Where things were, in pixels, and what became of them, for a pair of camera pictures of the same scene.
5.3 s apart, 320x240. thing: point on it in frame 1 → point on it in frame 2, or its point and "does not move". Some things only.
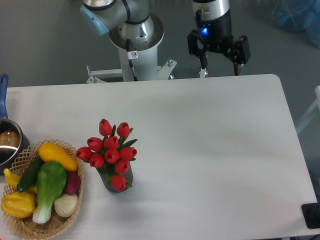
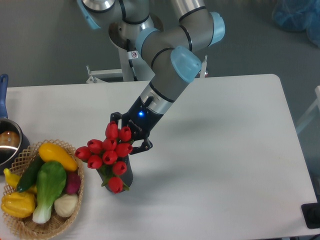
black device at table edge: (311, 212) does not move
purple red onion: (73, 182) does not move
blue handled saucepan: (14, 141) does not move
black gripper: (216, 35) → (141, 120)
